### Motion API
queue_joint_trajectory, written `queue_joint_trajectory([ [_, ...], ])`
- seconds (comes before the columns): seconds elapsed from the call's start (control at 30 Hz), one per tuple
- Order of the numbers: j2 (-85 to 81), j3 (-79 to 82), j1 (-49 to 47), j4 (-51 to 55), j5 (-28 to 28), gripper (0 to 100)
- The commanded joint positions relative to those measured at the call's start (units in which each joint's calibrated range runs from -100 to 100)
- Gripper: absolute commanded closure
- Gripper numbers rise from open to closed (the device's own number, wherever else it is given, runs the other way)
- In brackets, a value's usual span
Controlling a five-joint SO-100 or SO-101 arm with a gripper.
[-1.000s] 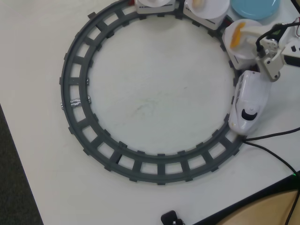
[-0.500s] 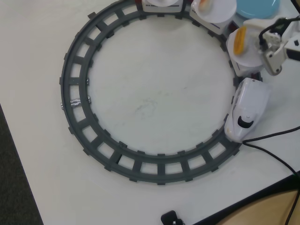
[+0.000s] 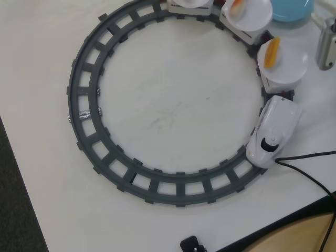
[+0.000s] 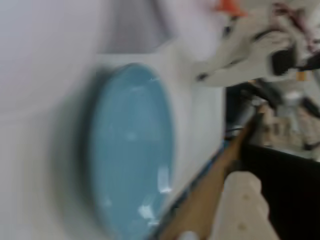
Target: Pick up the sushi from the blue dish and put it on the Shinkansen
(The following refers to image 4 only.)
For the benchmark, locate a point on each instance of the black panel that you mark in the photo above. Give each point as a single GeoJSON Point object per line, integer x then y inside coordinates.
{"type": "Point", "coordinates": [292, 190]}

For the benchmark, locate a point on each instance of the yellow and white sushi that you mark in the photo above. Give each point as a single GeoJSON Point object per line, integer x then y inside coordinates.
{"type": "Point", "coordinates": [228, 6]}

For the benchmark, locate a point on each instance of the blue round dish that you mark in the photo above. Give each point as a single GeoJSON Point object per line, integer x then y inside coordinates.
{"type": "Point", "coordinates": [130, 150]}

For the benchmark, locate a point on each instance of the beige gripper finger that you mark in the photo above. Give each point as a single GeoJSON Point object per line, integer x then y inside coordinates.
{"type": "Point", "coordinates": [240, 205]}
{"type": "Point", "coordinates": [240, 50]}

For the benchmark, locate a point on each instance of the wooden board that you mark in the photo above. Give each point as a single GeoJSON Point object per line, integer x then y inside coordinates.
{"type": "Point", "coordinates": [212, 190]}

